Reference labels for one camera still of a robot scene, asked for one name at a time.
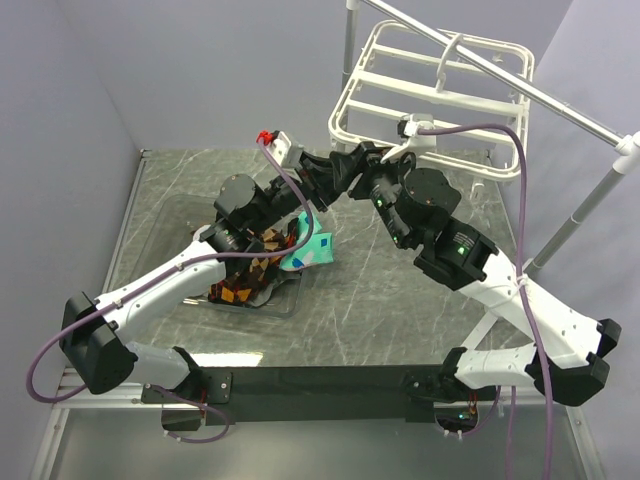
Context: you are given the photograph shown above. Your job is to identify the red black argyle sock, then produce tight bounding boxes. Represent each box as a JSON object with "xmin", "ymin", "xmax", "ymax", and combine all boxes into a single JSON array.
[{"xmin": 206, "ymin": 271, "xmax": 266, "ymax": 306}]

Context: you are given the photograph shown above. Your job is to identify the teal patterned sock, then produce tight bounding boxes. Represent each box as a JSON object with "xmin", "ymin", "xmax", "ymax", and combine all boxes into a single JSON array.
[
  {"xmin": 279, "ymin": 232, "xmax": 334, "ymax": 272},
  {"xmin": 295, "ymin": 212, "xmax": 327, "ymax": 248}
]

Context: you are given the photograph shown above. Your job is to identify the brown argyle sock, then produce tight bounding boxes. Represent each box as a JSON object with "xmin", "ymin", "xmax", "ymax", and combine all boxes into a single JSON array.
[{"xmin": 236, "ymin": 227, "xmax": 298, "ymax": 290}]

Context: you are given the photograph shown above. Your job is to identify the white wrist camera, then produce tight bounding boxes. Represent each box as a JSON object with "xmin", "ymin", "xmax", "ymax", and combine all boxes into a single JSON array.
[
  {"xmin": 256, "ymin": 130, "xmax": 304, "ymax": 174},
  {"xmin": 381, "ymin": 114, "xmax": 437, "ymax": 164}
]

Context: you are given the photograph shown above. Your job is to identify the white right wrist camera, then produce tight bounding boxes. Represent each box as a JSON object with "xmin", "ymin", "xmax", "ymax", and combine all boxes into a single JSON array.
[{"xmin": 381, "ymin": 114, "xmax": 437, "ymax": 164}]

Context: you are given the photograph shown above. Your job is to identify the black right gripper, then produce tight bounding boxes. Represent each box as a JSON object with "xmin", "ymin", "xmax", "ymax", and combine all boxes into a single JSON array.
[{"xmin": 328, "ymin": 140, "xmax": 416, "ymax": 249}]

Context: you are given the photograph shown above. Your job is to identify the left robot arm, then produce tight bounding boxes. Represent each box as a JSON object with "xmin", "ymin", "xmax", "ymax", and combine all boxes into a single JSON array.
[{"xmin": 59, "ymin": 151, "xmax": 360, "ymax": 402}]

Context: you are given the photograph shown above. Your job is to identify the silver drying rack stand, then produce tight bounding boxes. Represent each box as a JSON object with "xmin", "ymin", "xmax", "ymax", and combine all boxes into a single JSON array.
[{"xmin": 329, "ymin": 0, "xmax": 640, "ymax": 351}]

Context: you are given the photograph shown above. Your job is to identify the grey sock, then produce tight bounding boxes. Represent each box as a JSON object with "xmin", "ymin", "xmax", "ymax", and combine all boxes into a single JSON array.
[{"xmin": 192, "ymin": 224, "xmax": 301, "ymax": 311}]

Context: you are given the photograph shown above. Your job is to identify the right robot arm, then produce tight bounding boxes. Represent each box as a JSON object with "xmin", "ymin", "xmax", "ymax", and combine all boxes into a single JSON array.
[{"xmin": 347, "ymin": 142, "xmax": 621, "ymax": 406}]

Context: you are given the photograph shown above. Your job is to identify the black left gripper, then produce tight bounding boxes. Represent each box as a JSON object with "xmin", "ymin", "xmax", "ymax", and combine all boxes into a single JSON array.
[{"xmin": 250, "ymin": 151, "xmax": 343, "ymax": 235}]

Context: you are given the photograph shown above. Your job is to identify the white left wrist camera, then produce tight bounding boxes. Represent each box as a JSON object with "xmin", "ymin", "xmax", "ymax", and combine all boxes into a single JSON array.
[{"xmin": 256, "ymin": 130, "xmax": 304, "ymax": 174}]

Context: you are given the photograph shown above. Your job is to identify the clear plastic bin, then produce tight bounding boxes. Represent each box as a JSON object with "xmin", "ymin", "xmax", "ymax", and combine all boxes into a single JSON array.
[{"xmin": 129, "ymin": 194, "xmax": 309, "ymax": 321}]

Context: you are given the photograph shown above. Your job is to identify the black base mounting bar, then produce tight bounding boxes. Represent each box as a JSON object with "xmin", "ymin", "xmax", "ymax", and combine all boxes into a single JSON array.
[{"xmin": 142, "ymin": 364, "xmax": 481, "ymax": 434}]

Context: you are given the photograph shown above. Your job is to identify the aluminium extrusion rail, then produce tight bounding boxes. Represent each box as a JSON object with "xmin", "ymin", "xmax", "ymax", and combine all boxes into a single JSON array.
[{"xmin": 53, "ymin": 364, "xmax": 581, "ymax": 411}]

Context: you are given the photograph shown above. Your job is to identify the white clip sock hanger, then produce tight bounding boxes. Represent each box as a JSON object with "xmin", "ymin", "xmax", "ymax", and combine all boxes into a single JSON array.
[{"xmin": 328, "ymin": 20, "xmax": 531, "ymax": 182}]

